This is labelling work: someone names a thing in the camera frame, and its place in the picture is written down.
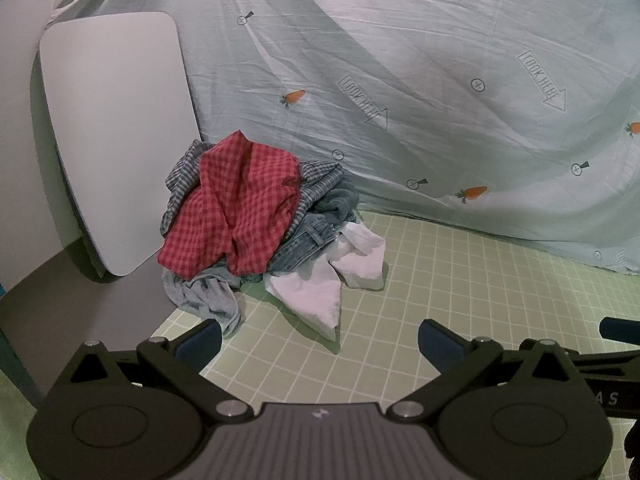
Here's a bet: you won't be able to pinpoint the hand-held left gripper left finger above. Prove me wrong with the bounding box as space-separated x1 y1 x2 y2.
65 319 253 418

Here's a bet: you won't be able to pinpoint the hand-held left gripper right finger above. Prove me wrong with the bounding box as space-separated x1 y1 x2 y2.
387 319 583 420

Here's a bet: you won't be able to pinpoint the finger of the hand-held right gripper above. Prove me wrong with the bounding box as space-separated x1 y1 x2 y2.
600 317 640 346

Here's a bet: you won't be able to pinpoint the red checked shirt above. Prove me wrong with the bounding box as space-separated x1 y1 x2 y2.
157 130 301 281

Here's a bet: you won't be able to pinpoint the person's right hand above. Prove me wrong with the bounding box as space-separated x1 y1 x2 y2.
623 421 640 461

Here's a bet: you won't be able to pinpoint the grey-blue striped garment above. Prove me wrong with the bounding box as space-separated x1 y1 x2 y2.
162 265 246 338

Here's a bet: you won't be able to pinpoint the green grid mat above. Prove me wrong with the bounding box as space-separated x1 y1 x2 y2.
0 209 640 480

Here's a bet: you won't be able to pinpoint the white garment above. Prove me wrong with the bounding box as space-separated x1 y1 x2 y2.
265 222 388 341

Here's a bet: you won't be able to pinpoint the blue denim jeans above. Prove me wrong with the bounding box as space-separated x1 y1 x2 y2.
270 187 361 278

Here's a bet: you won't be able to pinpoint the blue checked shirt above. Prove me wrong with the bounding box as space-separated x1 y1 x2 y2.
160 140 346 241

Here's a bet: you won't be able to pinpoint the teal strip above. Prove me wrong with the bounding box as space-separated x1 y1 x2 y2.
0 355 43 411

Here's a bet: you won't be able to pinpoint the white rounded board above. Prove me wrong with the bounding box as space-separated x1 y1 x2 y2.
39 11 203 278

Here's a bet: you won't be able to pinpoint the light blue printed bed sheet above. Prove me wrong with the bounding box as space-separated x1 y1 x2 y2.
55 0 640 276

